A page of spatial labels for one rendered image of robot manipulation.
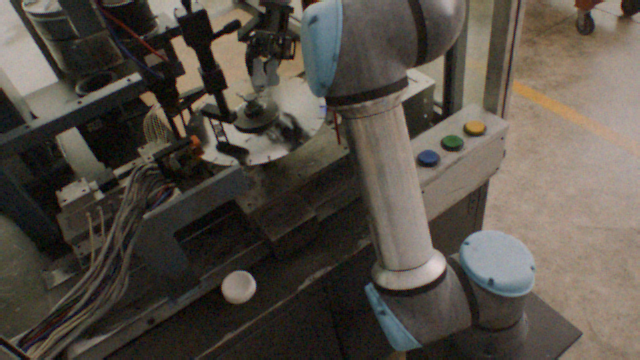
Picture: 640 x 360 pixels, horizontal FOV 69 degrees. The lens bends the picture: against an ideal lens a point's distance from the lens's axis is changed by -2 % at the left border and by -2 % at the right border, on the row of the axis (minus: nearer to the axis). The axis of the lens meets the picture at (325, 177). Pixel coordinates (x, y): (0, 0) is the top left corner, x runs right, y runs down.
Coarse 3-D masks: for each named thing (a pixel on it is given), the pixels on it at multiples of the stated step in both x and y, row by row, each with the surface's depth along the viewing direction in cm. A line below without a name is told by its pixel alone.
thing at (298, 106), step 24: (264, 96) 116; (288, 96) 114; (312, 96) 113; (192, 120) 113; (216, 120) 112; (288, 120) 108; (312, 120) 107; (216, 144) 105; (240, 144) 104; (264, 144) 103; (288, 144) 102
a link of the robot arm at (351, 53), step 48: (336, 0) 59; (384, 0) 58; (336, 48) 57; (384, 48) 58; (336, 96) 61; (384, 96) 60; (384, 144) 63; (384, 192) 66; (384, 240) 69; (384, 288) 71; (432, 288) 69; (432, 336) 72
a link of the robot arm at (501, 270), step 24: (480, 240) 75; (504, 240) 75; (456, 264) 74; (480, 264) 72; (504, 264) 72; (528, 264) 72; (480, 288) 72; (504, 288) 70; (528, 288) 72; (480, 312) 72; (504, 312) 74
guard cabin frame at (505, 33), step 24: (240, 0) 204; (504, 0) 91; (24, 24) 164; (288, 24) 178; (504, 24) 94; (48, 48) 172; (504, 48) 97; (504, 72) 101; (504, 96) 108; (432, 120) 131; (504, 120) 112
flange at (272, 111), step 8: (240, 104) 113; (272, 104) 111; (240, 112) 111; (248, 112) 108; (256, 112) 108; (264, 112) 109; (272, 112) 109; (240, 120) 109; (248, 120) 108; (256, 120) 108; (264, 120) 107; (272, 120) 108; (240, 128) 108; (248, 128) 107; (256, 128) 107
